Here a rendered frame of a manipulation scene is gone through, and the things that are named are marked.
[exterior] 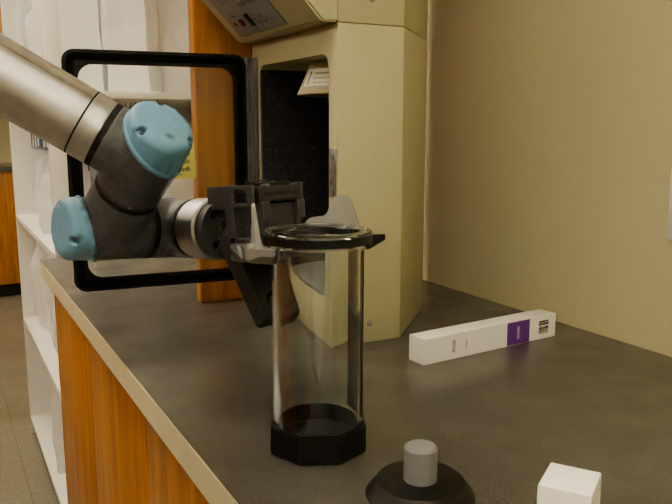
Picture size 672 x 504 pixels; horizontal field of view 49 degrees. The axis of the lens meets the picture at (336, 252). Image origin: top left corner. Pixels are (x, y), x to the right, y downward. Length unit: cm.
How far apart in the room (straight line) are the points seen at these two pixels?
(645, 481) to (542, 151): 73
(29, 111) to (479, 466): 57
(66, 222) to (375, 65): 49
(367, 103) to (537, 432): 52
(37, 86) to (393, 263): 58
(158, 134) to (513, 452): 49
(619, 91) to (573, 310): 37
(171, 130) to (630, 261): 75
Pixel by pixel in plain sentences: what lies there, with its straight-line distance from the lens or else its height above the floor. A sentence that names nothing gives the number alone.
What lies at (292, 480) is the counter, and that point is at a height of 94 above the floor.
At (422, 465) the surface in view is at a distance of 64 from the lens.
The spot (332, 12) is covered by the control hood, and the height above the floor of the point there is 142.
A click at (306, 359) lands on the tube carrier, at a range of 72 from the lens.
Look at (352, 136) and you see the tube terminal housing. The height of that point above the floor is 125.
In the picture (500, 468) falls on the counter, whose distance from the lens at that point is 77.
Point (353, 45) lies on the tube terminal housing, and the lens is 109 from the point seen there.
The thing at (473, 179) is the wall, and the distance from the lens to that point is 151.
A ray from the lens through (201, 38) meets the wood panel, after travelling 140.
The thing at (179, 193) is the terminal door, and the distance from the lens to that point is 133.
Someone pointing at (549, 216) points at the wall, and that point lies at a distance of 136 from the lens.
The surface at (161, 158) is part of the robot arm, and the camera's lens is 80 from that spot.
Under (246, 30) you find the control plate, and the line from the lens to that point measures 129.
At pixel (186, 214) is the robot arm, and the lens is 90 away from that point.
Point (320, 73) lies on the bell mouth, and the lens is 119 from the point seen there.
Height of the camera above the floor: 127
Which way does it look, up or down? 10 degrees down
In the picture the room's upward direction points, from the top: straight up
